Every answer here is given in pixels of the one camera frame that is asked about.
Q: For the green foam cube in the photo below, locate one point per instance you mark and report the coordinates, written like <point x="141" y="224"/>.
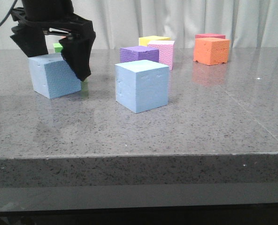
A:
<point x="57" y="49"/>

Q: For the pink foam cube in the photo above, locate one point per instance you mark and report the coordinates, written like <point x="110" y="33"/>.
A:
<point x="166" y="50"/>

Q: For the light blue smooth foam cube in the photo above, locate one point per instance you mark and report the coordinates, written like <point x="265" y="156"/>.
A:
<point x="142" y="85"/>

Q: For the red foam cube rear right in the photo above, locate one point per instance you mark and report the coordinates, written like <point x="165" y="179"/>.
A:
<point x="210" y="35"/>

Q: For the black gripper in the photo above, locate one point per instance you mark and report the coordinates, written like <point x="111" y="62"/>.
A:
<point x="38" y="18"/>

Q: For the purple foam cube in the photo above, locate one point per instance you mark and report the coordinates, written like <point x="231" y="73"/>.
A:
<point x="139" y="52"/>

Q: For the yellow foam cube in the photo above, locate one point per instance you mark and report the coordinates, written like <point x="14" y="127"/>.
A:
<point x="145" y="40"/>

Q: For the grey curtain backdrop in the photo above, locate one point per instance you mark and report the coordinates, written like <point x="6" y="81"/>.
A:
<point x="120" y="23"/>

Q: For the light blue textured foam cube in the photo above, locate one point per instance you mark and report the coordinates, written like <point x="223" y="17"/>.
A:
<point x="52" y="77"/>

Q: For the orange foam cube right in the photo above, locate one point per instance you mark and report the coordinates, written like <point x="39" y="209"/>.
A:
<point x="211" y="50"/>

